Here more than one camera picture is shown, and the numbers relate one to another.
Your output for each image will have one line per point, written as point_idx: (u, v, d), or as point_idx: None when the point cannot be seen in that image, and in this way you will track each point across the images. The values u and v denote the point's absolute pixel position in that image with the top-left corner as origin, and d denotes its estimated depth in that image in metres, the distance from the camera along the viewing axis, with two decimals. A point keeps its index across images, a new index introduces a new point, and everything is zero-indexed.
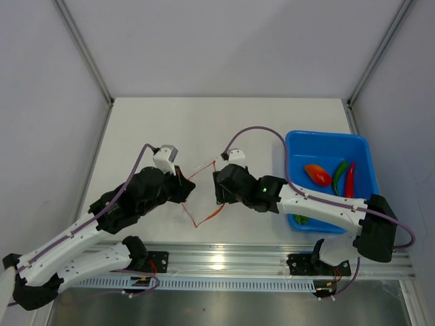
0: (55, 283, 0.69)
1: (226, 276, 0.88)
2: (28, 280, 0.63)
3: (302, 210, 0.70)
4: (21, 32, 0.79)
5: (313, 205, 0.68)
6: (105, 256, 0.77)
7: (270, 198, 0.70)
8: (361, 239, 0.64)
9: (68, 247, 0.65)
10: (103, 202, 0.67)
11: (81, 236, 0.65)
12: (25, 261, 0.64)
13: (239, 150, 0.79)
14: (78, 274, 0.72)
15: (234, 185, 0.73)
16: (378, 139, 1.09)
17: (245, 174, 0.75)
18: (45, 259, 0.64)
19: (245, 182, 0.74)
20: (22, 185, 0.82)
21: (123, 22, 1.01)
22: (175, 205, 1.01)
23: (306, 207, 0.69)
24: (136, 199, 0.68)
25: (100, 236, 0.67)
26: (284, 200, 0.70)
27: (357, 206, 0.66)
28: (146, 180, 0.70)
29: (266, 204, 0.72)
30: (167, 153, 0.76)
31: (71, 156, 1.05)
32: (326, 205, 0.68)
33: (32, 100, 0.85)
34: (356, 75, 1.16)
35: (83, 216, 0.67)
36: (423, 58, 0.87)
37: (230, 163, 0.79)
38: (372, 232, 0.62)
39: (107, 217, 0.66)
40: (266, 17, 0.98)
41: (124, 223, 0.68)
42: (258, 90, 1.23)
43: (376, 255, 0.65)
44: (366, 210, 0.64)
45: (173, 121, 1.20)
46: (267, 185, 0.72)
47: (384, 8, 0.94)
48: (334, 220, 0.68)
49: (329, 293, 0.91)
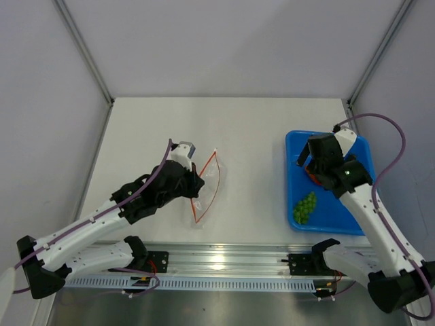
0: (62, 272, 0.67)
1: (227, 276, 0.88)
2: (45, 263, 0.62)
3: (365, 219, 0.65)
4: (21, 32, 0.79)
5: (374, 219, 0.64)
6: (109, 252, 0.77)
7: (346, 181, 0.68)
8: (388, 282, 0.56)
9: (91, 231, 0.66)
10: (125, 192, 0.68)
11: (102, 222, 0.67)
12: (44, 244, 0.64)
13: (353, 132, 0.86)
14: (85, 265, 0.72)
15: (321, 149, 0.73)
16: (378, 139, 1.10)
17: (333, 147, 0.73)
18: (66, 242, 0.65)
19: (332, 153, 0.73)
20: (22, 185, 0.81)
21: (124, 22, 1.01)
22: (176, 205, 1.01)
23: (369, 218, 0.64)
24: (156, 190, 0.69)
25: (121, 223, 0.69)
26: (355, 194, 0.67)
27: (411, 257, 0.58)
28: (168, 172, 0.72)
29: (333, 181, 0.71)
30: (187, 149, 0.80)
31: (71, 155, 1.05)
32: (387, 235, 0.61)
33: (32, 98, 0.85)
34: (355, 75, 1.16)
35: (106, 204, 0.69)
36: (423, 59, 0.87)
37: (337, 136, 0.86)
38: (402, 284, 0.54)
39: (129, 205, 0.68)
40: (267, 18, 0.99)
41: (143, 214, 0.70)
42: (259, 90, 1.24)
43: (378, 299, 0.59)
44: (416, 266, 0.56)
45: (174, 120, 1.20)
46: (352, 170, 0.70)
47: (383, 9, 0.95)
48: (380, 248, 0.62)
49: (329, 293, 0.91)
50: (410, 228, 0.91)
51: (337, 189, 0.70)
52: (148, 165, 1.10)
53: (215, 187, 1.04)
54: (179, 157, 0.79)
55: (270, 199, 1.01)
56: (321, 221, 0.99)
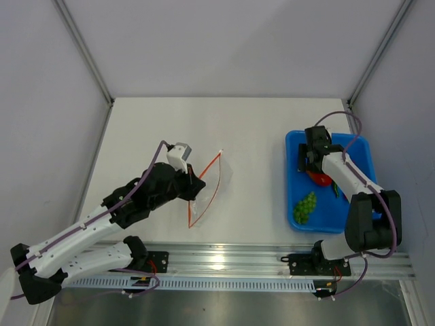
0: (59, 277, 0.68)
1: (226, 276, 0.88)
2: (38, 270, 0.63)
3: (336, 171, 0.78)
4: (21, 32, 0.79)
5: (342, 166, 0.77)
6: (107, 254, 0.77)
7: (321, 149, 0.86)
8: (351, 206, 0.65)
9: (82, 238, 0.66)
10: (117, 197, 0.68)
11: (94, 229, 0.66)
12: (37, 250, 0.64)
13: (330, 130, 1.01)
14: (81, 269, 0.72)
15: (311, 134, 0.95)
16: (378, 139, 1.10)
17: (321, 133, 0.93)
18: (58, 249, 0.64)
19: (319, 137, 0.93)
20: (22, 185, 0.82)
21: (123, 22, 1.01)
22: (175, 205, 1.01)
23: (336, 166, 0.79)
24: (147, 193, 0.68)
25: (113, 229, 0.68)
26: (327, 156, 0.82)
27: (369, 183, 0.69)
28: (159, 175, 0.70)
29: (315, 153, 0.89)
30: (181, 151, 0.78)
31: (71, 155, 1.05)
32: (351, 174, 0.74)
33: (32, 99, 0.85)
34: (356, 75, 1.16)
35: (97, 210, 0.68)
36: (423, 58, 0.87)
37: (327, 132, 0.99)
38: (359, 202, 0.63)
39: (120, 210, 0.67)
40: (266, 17, 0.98)
41: (135, 219, 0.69)
42: (259, 90, 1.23)
43: (351, 236, 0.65)
44: (372, 187, 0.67)
45: (173, 120, 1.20)
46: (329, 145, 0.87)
47: (383, 9, 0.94)
48: (347, 186, 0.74)
49: (329, 293, 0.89)
50: (410, 228, 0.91)
51: (318, 160, 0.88)
52: (147, 165, 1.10)
53: (215, 187, 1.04)
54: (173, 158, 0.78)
55: (270, 198, 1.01)
56: (321, 220, 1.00)
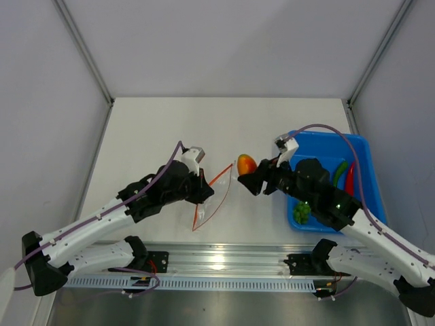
0: (66, 269, 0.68)
1: (227, 276, 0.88)
2: (51, 258, 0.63)
3: (372, 244, 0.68)
4: (21, 32, 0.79)
5: (386, 244, 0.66)
6: (110, 250, 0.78)
7: (340, 216, 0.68)
8: (422, 291, 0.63)
9: (98, 229, 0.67)
10: (131, 190, 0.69)
11: (109, 219, 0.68)
12: (50, 239, 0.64)
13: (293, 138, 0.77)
14: (87, 264, 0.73)
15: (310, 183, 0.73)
16: (378, 139, 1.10)
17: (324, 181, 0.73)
18: (72, 238, 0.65)
19: (321, 187, 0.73)
20: (22, 185, 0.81)
21: (123, 22, 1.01)
22: (181, 207, 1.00)
23: (377, 242, 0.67)
24: (162, 189, 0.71)
25: (126, 221, 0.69)
26: (355, 226, 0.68)
27: (431, 265, 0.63)
28: (173, 172, 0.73)
29: (329, 218, 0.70)
30: (196, 153, 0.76)
31: (71, 155, 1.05)
32: (402, 251, 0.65)
33: (32, 100, 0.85)
34: (356, 75, 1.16)
35: (112, 202, 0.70)
36: (423, 58, 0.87)
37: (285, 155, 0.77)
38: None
39: (134, 204, 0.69)
40: (266, 19, 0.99)
41: (148, 212, 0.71)
42: (259, 90, 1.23)
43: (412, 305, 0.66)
44: None
45: (175, 120, 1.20)
46: (340, 202, 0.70)
47: (383, 9, 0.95)
48: (399, 265, 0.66)
49: (329, 293, 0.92)
50: (410, 229, 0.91)
51: (334, 225, 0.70)
52: (148, 165, 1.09)
53: (222, 192, 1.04)
54: (187, 159, 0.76)
55: (271, 199, 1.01)
56: None
